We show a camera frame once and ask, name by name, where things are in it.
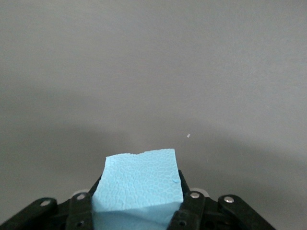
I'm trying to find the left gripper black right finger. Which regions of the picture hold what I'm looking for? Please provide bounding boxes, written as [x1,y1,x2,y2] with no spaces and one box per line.
[167,168,277,230]

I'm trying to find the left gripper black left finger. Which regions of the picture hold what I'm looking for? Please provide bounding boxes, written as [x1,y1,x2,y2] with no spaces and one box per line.
[4,175,102,230]

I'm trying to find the light blue foam block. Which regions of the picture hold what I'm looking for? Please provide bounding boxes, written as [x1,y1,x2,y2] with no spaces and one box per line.
[91,148,185,230]

